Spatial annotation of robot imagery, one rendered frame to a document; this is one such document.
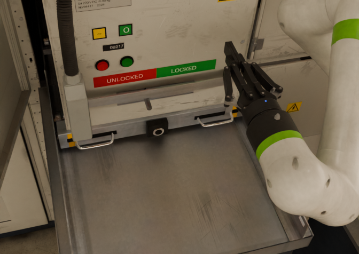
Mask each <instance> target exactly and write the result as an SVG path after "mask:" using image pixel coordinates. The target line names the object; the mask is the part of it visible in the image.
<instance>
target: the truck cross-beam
mask: <svg viewBox="0 0 359 254"><path fill-rule="evenodd" d="M225 109H226V107H224V103H223V104H217V105H210V106H205V107H198V108H192V109H186V110H180V111H176V112H170V113H164V114H158V115H152V116H146V117H140V118H134V119H130V120H124V121H118V122H112V123H106V124H100V125H94V126H91V128H92V138H91V139H87V140H83V144H84V145H85V144H91V143H95V142H101V141H107V140H111V132H114V139H118V138H124V137H130V136H135V135H139V134H145V133H146V121H151V120H157V119H161V118H167V120H168V129H174V128H180V127H184V126H189V125H195V124H199V122H198V120H197V117H199V118H200V120H201V121H202V123H207V122H212V121H218V120H223V119H224V114H225ZM232 113H237V117H240V116H242V113H241V112H240V111H238V110H237V109H234V110H232ZM56 126H57V132H58V138H59V143H60V148H61V149H62V148H68V147H70V146H69V142H74V141H73V139H72V138H70V139H68V137H67V135H68V134H72V133H71V130H67V129H66V123H65V121H58V122H56Z"/></svg>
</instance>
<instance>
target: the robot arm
mask: <svg viewBox="0 0 359 254"><path fill-rule="evenodd" d="M277 18H278V23H279V25H280V27H281V29H282V31H283V32H284V33H285V34H286V35H287V36H289V37H290V38H291V39H292V40H294V41H295V42H296V43H297V44H298V45H299V46H300V47H301V48H302V49H303V50H304V51H305V52H306V53H307V54H308V55H309V56H310V57H311V58H312V59H313V60H314V61H315V62H316V63H317V64H318V65H319V66H320V67H321V69H322V70H323V71H324V72H325V73H326V75H327V76H328V77H329V84H328V91H327V100H326V108H325V115H324V122H323V127H322V133H321V138H320V141H319V145H318V150H317V154H316V156H315V155H314V154H313V153H312V152H311V150H310V149H309V147H308V146H307V144H306V143H305V141H304V139H303V137H302V135H301V134H300V132H299V130H298V128H297V127H296V125H295V123H294V122H293V120H292V118H291V116H290V114H289V113H288V112H286V111H284V110H282V109H281V107H280V105H279V103H278V102H277V99H279V98H281V95H282V92H283V88H282V87H281V86H279V85H278V84H276V83H275V82H274V81H273V80H272V79H271V78H270V77H269V76H268V75H267V74H266V73H265V72H264V71H263V70H262V69H261V68H260V66H259V65H258V64H257V63H256V62H252V63H248V62H246V61H245V59H244V57H243V55H242V54H241V53H238V52H237V50H236V48H235V46H234V44H233V43H232V41H229V42H225V46H224V54H225V56H226V57H225V63H226V65H227V66H225V67H224V71H223V82H224V90H225V100H224V107H229V106H235V107H236V108H237V110H238V111H240V112H241V113H242V116H243V119H244V121H245V123H246V125H247V130H246V135H247V137H248V139H249V141H250V144H251V146H252V148H253V150H254V153H255V155H256V157H257V159H258V161H259V163H260V165H261V168H262V170H263V174H264V177H265V180H266V186H267V191H268V194H269V196H270V198H271V200H272V201H273V203H274V204H275V205H276V206H277V207H278V208H280V209H281V210H283V211H285V212H287V213H289V214H292V215H299V216H305V217H310V218H313V219H315V220H317V221H319V222H321V223H322V224H325V225H328V226H343V225H346V224H349V223H351V222H352V221H354V220H355V219H356V218H357V217H358V215H359V0H282V1H281V3H280V5H279V7H278V12H277ZM240 69H241V72H240ZM242 75H243V76H242ZM231 77H232V79H233V81H234V83H235V85H236V87H237V89H238V91H239V94H240V96H239V99H238V101H237V100H236V97H235V95H234V94H232V93H233V88H232V81H231ZM243 77H244V78H243ZM244 79H245V80H244ZM245 81H246V82H245ZM262 86H263V87H264V89H263V88H262Z"/></svg>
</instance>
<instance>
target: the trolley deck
mask: <svg viewBox="0 0 359 254"><path fill-rule="evenodd" d="M38 95H39V100H40V108H41V117H42V125H43V133H44V142H45V150H46V159H47V164H48V172H49V181H50V189H51V197H52V206H53V214H54V223H55V228H56V236H57V245H58V253H59V254H71V252H70V248H69V240H68V233H67V226H66V218H65V211H64V204H63V196H62V192H61V184H60V177H59V169H58V162H57V154H56V147H55V143H54V135H53V128H52V120H51V113H50V106H49V98H48V91H47V87H45V88H38ZM71 154H72V160H73V167H74V173H75V179H76V185H77V192H78V196H79V202H80V208H81V215H82V221H83V227H84V233H85V240H86V244H87V250H88V254H278V253H282V252H287V251H291V250H295V249H299V248H303V247H308V245H309V243H310V242H311V240H312V238H313V236H314V234H313V232H312V230H311V228H310V226H309V227H308V229H307V231H306V232H305V234H304V239H299V240H295V241H291V242H290V241H289V240H288V238H287V235H286V233H285V231H284V229H283V227H282V225H281V222H280V220H279V218H278V216H277V214H276V212H275V209H274V207H273V205H272V203H271V200H270V198H269V196H268V194H267V192H266V190H265V187H264V185H263V183H262V181H261V179H260V177H259V174H258V172H257V170H256V168H255V166H254V164H253V162H252V159H251V157H250V155H249V153H248V151H247V149H246V146H245V144H244V142H243V140H242V138H241V136H240V134H239V131H238V129H237V127H236V125H235V123H234V121H233V122H231V123H227V124H221V125H216V126H209V127H203V126H201V125H200V124H195V125H189V126H184V127H180V128H174V129H168V134H165V135H161V136H155V137H149V138H148V137H147V134H146V133H145V134H139V135H135V136H130V137H124V138H118V139H114V142H113V143H112V144H110V145H107V146H101V147H96V148H90V149H83V150H80V149H78V148H77V147H76V146H74V147H71Z"/></svg>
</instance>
